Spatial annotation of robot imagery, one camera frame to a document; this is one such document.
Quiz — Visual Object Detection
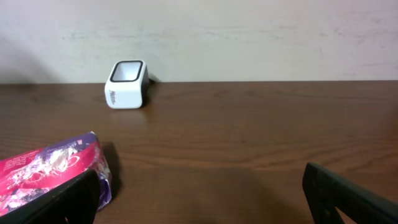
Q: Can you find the red purple snack packet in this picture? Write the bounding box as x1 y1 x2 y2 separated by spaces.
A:
1 132 112 216

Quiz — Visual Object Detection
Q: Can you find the white barcode scanner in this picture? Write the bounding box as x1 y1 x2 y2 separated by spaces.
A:
104 60 150 110

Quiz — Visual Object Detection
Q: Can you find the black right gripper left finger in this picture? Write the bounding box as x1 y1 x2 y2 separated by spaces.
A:
1 170 100 224

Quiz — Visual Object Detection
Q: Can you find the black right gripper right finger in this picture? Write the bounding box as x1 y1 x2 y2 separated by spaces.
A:
302 162 397 224

